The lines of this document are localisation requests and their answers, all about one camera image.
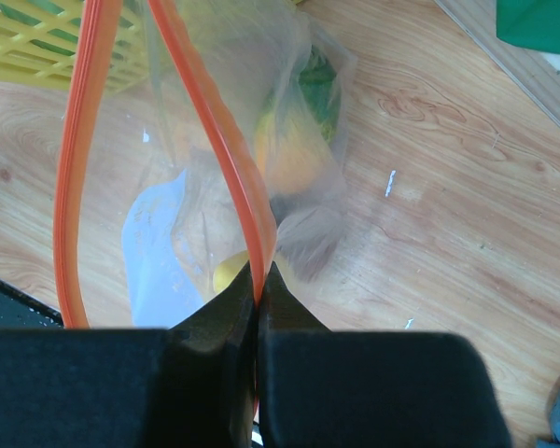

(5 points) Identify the clear zip top bag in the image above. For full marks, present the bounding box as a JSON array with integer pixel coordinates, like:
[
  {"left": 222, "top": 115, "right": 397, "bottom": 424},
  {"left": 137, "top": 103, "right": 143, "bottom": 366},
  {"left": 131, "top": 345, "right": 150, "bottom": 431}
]
[{"left": 53, "top": 1, "right": 356, "bottom": 328}]

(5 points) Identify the dark red apple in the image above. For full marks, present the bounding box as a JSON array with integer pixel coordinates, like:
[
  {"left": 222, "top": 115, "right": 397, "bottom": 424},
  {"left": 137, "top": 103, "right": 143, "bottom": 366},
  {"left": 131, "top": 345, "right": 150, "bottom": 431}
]
[{"left": 276, "top": 205, "right": 345, "bottom": 282}]

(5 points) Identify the green shirt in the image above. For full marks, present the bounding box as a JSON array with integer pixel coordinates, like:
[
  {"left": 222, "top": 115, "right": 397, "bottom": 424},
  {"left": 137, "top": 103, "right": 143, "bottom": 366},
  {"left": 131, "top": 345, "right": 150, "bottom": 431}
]
[{"left": 496, "top": 0, "right": 560, "bottom": 54}]

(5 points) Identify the orange green mango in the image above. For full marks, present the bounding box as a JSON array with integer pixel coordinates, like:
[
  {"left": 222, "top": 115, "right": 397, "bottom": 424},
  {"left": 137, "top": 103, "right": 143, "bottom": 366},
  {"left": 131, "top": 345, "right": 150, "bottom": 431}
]
[{"left": 254, "top": 109, "right": 332, "bottom": 195}]

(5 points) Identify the yellow apple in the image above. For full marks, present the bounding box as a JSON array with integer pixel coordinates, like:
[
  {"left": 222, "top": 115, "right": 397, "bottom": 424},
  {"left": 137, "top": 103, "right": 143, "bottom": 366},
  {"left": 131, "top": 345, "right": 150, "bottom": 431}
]
[{"left": 213, "top": 251, "right": 295, "bottom": 294}]

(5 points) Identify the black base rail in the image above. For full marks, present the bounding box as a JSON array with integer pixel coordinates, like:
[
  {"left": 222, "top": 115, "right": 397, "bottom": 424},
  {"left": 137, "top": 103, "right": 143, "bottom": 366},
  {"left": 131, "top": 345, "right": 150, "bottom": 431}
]
[{"left": 0, "top": 280, "right": 63, "bottom": 329}]

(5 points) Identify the green cabbage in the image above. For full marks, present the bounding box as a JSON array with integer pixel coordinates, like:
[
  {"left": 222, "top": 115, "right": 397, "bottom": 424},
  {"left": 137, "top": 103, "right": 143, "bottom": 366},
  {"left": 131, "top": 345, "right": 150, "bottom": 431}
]
[{"left": 299, "top": 46, "right": 342, "bottom": 144}]

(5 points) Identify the yellow plastic basket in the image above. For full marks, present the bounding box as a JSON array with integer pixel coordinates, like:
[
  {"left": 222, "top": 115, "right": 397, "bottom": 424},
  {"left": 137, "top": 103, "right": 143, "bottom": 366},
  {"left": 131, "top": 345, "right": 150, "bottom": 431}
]
[{"left": 0, "top": 1, "right": 148, "bottom": 93}]

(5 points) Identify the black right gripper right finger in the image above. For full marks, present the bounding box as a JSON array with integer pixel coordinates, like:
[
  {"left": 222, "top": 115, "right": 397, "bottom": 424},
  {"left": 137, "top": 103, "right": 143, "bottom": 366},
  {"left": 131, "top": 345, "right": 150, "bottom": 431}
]
[{"left": 258, "top": 268, "right": 512, "bottom": 447}]

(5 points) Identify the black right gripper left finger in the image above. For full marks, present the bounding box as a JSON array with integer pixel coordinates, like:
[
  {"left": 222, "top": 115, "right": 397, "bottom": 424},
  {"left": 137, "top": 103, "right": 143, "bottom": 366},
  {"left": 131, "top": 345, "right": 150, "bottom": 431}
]
[{"left": 0, "top": 268, "right": 258, "bottom": 447}]

